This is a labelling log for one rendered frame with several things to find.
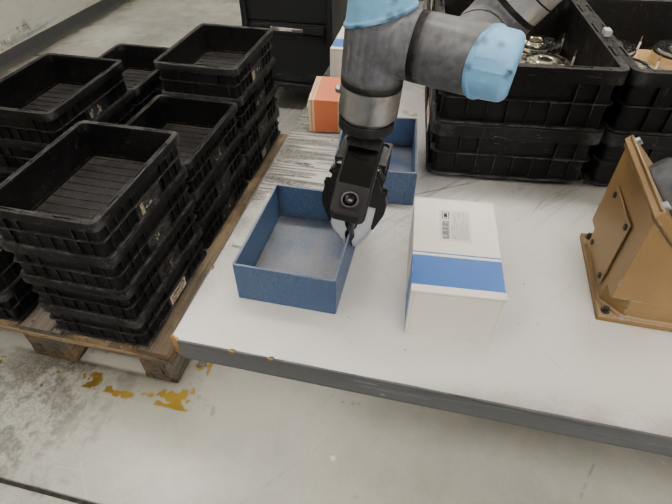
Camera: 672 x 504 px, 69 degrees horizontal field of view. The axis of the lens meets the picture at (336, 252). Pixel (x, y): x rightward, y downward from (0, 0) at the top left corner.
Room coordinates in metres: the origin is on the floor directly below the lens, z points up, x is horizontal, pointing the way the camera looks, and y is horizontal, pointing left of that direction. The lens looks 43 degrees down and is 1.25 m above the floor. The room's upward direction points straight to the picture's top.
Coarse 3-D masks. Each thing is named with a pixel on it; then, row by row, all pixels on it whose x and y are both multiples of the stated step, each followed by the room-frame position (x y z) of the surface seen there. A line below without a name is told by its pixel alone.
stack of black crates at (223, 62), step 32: (192, 32) 1.91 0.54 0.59; (224, 32) 1.98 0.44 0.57; (256, 32) 1.95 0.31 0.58; (160, 64) 1.62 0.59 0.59; (192, 64) 1.86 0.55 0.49; (224, 64) 1.86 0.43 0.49; (256, 64) 1.75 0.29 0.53; (192, 96) 1.60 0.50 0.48; (224, 96) 1.58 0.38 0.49; (256, 96) 1.73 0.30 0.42; (256, 128) 1.69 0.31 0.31; (256, 160) 1.66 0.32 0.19
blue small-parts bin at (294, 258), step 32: (288, 192) 0.67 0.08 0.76; (320, 192) 0.66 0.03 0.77; (256, 224) 0.57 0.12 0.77; (288, 224) 0.65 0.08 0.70; (320, 224) 0.65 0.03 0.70; (352, 224) 0.57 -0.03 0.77; (256, 256) 0.56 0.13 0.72; (288, 256) 0.57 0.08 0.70; (320, 256) 0.57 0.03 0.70; (352, 256) 0.57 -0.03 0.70; (256, 288) 0.48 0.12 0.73; (288, 288) 0.47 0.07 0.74; (320, 288) 0.46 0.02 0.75
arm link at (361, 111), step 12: (348, 96) 0.54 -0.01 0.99; (360, 96) 0.53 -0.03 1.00; (396, 96) 0.54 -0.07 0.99; (348, 108) 0.54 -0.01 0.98; (360, 108) 0.53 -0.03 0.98; (372, 108) 0.53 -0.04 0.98; (384, 108) 0.53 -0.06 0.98; (396, 108) 0.55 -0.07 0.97; (348, 120) 0.54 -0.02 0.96; (360, 120) 0.53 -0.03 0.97; (372, 120) 0.53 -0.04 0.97; (384, 120) 0.53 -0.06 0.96
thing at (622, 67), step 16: (576, 0) 1.12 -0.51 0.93; (592, 32) 0.94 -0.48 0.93; (608, 48) 0.85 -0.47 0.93; (528, 64) 0.78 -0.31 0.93; (544, 64) 0.78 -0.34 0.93; (624, 64) 0.78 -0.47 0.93; (528, 80) 0.77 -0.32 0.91; (544, 80) 0.77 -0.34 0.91; (560, 80) 0.77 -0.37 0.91; (576, 80) 0.77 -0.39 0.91; (592, 80) 0.76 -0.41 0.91; (608, 80) 0.76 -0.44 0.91; (624, 80) 0.76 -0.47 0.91
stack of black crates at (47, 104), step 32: (32, 64) 1.62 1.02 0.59; (64, 64) 1.68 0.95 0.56; (96, 64) 1.66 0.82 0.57; (0, 96) 1.45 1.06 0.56; (32, 96) 1.56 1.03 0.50; (64, 96) 1.59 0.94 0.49; (96, 96) 1.48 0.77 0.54; (128, 96) 1.61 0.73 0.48; (0, 128) 1.31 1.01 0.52; (32, 128) 1.29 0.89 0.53; (64, 128) 1.31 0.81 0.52; (0, 160) 1.33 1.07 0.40
